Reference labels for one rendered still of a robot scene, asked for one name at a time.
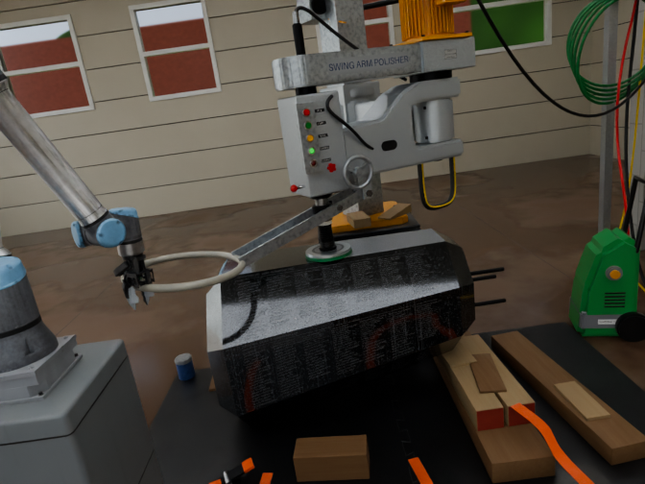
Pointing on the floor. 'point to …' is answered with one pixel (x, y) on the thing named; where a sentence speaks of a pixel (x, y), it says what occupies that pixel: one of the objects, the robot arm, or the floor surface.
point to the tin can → (184, 367)
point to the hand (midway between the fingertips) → (139, 303)
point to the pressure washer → (609, 282)
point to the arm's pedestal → (82, 427)
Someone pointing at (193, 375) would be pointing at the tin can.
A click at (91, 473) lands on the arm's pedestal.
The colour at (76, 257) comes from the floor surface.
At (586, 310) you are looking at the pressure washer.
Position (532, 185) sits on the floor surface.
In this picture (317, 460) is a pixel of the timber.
